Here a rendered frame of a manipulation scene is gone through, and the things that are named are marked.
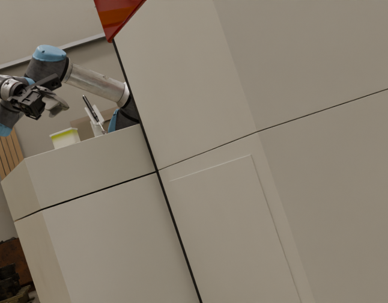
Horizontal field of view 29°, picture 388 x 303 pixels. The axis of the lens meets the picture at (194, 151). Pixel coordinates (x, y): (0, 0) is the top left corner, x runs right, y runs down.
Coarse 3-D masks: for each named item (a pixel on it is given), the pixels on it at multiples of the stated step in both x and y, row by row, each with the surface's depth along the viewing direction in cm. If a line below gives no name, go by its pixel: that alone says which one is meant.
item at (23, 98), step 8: (16, 88) 243; (24, 88) 246; (32, 88) 241; (16, 96) 242; (24, 96) 239; (32, 96) 239; (40, 96) 239; (16, 104) 243; (24, 104) 238; (32, 104) 237; (40, 104) 240; (24, 112) 242; (32, 112) 239; (40, 112) 241
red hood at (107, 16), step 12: (96, 0) 220; (108, 0) 210; (120, 0) 202; (132, 0) 194; (144, 0) 187; (108, 12) 213; (120, 12) 204; (132, 12) 196; (108, 24) 216; (120, 24) 207; (108, 36) 220
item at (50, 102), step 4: (44, 96) 239; (48, 96) 238; (56, 96) 237; (44, 100) 238; (48, 100) 237; (52, 100) 237; (56, 100) 236; (60, 100) 236; (64, 100) 237; (48, 104) 236; (52, 104) 236; (56, 104) 236; (60, 104) 237; (64, 104) 236; (48, 108) 235
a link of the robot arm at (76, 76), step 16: (48, 48) 294; (32, 64) 293; (48, 64) 291; (64, 64) 294; (64, 80) 297; (80, 80) 299; (96, 80) 302; (112, 80) 307; (112, 96) 307; (128, 96) 307; (128, 112) 312
